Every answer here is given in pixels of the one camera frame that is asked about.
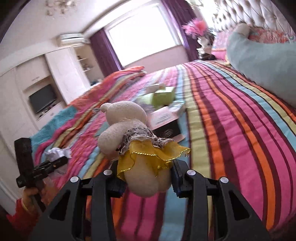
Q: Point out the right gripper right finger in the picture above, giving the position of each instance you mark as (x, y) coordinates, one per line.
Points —
(234, 218)

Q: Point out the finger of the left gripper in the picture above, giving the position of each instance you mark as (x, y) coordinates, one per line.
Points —
(49, 167)

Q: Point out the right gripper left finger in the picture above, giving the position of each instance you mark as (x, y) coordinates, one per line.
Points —
(80, 205)

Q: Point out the white paper trash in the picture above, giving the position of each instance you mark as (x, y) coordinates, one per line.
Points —
(56, 153)

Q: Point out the white plush doll yellow skirt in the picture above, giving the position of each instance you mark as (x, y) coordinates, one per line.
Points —
(144, 160)

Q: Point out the pink cardboard box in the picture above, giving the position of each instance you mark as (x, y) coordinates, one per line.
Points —
(164, 124)

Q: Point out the left hand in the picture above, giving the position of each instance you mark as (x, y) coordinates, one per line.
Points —
(32, 196)

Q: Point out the folded colourful quilt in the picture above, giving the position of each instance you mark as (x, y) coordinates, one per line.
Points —
(66, 118)

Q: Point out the black flat television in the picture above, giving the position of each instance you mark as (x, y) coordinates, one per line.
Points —
(42, 98)

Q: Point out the striped colourful bedspread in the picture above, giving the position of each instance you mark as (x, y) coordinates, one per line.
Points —
(234, 128)

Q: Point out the purple curtain left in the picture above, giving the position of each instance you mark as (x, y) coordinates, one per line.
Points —
(105, 54)

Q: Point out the purple curtain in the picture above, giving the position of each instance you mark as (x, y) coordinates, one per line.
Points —
(105, 54)
(181, 13)

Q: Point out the white air conditioner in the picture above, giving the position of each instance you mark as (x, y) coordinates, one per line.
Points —
(71, 39)

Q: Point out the green tissue box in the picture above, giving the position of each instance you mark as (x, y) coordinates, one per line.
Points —
(159, 98)

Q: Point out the light blue long pillow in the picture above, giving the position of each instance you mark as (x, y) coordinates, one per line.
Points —
(271, 66)

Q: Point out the pink patterned pillow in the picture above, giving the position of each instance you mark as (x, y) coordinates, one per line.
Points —
(256, 34)

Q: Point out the pink feather flower vase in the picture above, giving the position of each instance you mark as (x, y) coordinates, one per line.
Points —
(198, 29)

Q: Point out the tufted white headboard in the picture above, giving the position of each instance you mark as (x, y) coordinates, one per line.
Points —
(264, 14)

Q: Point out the purple curtain right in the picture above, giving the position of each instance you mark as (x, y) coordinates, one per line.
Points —
(181, 13)

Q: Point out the white wall cabinet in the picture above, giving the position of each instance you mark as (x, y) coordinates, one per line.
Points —
(35, 91)

